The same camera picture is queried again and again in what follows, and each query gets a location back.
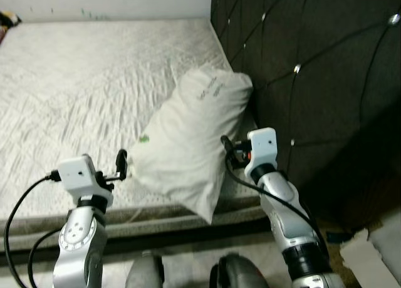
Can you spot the white cardboard piece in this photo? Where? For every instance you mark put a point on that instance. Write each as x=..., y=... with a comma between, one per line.
x=360, y=263

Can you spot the dark tufted headboard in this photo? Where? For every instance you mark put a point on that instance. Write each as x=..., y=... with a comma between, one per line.
x=326, y=100

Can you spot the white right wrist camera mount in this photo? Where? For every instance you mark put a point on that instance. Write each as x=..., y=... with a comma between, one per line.
x=262, y=147

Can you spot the grey robot right leg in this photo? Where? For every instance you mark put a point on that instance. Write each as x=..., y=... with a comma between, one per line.
x=241, y=274

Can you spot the white pillow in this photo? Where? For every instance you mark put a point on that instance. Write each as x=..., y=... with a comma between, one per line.
x=194, y=131

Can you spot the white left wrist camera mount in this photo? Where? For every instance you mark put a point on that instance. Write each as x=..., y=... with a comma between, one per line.
x=78, y=175

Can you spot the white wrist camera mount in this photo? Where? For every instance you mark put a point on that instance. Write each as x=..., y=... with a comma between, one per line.
x=78, y=175
x=262, y=147

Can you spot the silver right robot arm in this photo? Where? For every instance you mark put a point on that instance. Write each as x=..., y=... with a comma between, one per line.
x=282, y=206

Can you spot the white quilted mattress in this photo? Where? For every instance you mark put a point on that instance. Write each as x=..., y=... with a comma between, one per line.
x=75, y=81

